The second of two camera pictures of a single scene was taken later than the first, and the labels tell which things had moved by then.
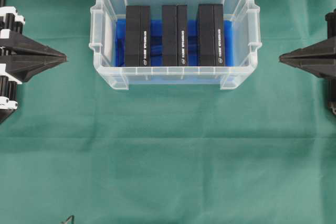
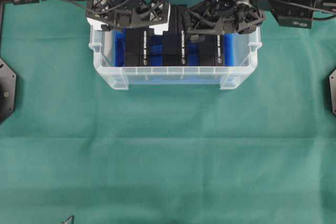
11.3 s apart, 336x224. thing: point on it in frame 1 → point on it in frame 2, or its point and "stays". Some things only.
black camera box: (210, 37) stays
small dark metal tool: (70, 220) stays
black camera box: (175, 35) stays
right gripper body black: (330, 33) → (222, 16)
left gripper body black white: (12, 22) → (122, 7)
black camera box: (138, 36) stays
